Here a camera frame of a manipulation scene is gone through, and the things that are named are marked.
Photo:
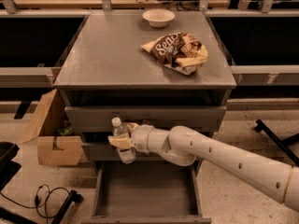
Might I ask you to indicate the clear plastic water bottle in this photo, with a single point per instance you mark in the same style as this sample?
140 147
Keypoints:
120 130

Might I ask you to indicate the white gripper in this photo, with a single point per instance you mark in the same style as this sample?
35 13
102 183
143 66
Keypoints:
141 138

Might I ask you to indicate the brown chip bag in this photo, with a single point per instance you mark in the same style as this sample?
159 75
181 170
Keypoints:
181 52

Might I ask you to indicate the bottom grey drawer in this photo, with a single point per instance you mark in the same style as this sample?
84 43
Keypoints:
146 192

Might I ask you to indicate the green item in box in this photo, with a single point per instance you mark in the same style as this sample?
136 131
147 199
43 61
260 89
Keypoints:
66 131

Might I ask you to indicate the black chair base leg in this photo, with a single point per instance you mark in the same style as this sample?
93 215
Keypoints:
73 197

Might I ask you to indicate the cardboard box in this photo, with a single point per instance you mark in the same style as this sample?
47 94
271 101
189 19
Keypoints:
44 125

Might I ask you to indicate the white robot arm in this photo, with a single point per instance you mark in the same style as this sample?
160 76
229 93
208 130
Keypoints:
182 146

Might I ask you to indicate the black stand leg right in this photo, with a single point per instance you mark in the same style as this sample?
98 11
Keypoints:
277 140

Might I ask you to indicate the grey drawer cabinet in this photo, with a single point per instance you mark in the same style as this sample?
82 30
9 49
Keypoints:
108 67

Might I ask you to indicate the white bowl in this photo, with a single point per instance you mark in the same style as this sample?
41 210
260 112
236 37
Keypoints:
158 17

